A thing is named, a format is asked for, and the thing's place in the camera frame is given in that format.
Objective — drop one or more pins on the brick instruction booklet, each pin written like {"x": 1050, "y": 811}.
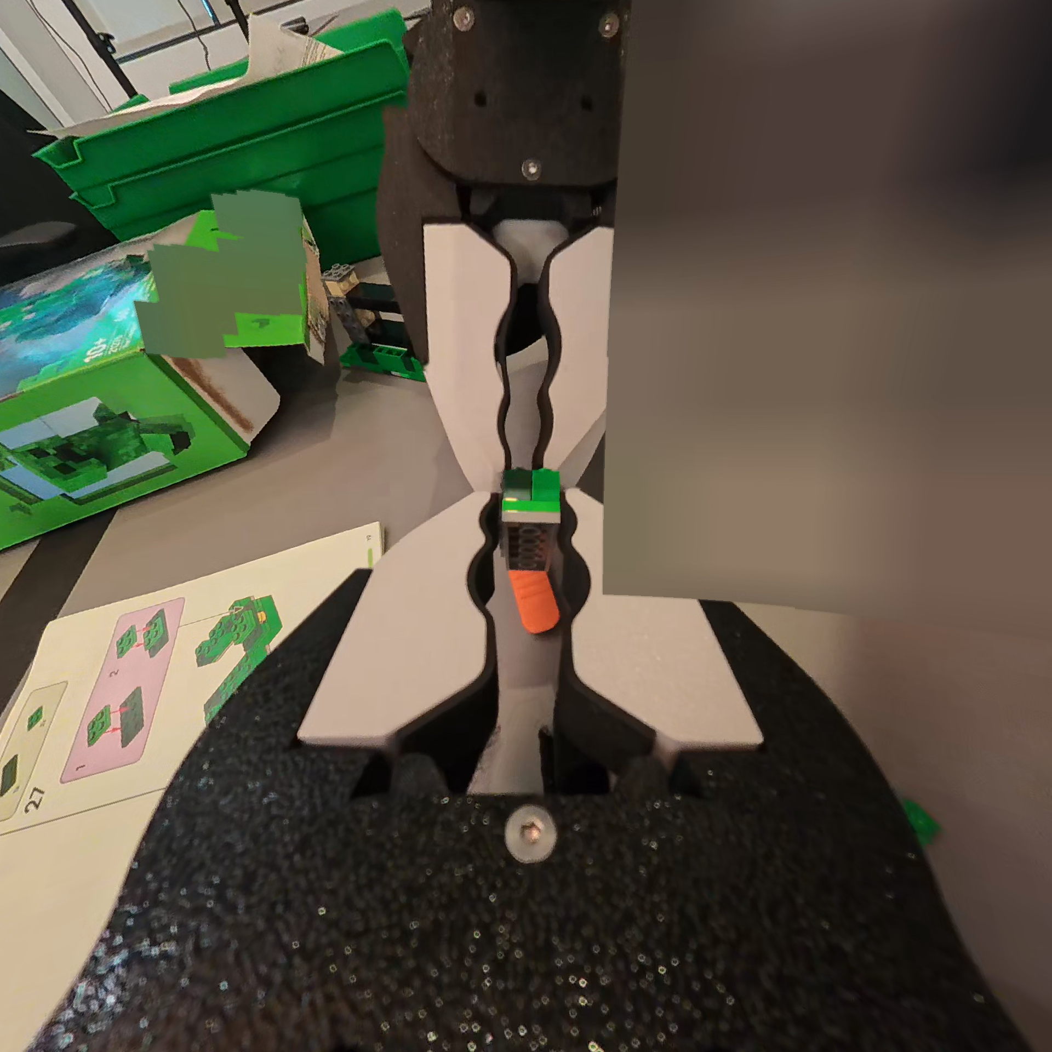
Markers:
{"x": 164, "y": 657}

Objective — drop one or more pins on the white paper sheets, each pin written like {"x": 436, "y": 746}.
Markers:
{"x": 271, "y": 49}

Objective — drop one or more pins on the black tripod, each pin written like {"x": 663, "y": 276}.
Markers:
{"x": 99, "y": 41}

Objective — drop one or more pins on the dark and green brick model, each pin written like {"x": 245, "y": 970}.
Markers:
{"x": 374, "y": 329}

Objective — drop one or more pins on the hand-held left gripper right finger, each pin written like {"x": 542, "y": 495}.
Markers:
{"x": 657, "y": 674}

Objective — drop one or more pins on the small green brick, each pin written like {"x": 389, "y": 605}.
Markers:
{"x": 920, "y": 822}

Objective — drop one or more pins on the green and grey brick assembly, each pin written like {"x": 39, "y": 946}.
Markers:
{"x": 530, "y": 501}

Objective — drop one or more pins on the green plastic bin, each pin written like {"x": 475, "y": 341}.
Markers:
{"x": 205, "y": 210}
{"x": 246, "y": 131}

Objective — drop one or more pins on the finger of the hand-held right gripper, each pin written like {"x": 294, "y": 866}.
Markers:
{"x": 460, "y": 329}
{"x": 583, "y": 345}

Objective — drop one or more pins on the green brick set box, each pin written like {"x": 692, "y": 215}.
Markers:
{"x": 90, "y": 444}

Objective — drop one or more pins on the orange plastic piece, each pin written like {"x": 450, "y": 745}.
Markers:
{"x": 534, "y": 604}

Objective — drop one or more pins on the grey desk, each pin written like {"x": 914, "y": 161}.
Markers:
{"x": 345, "y": 460}

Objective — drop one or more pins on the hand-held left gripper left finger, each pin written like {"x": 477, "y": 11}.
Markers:
{"x": 386, "y": 649}

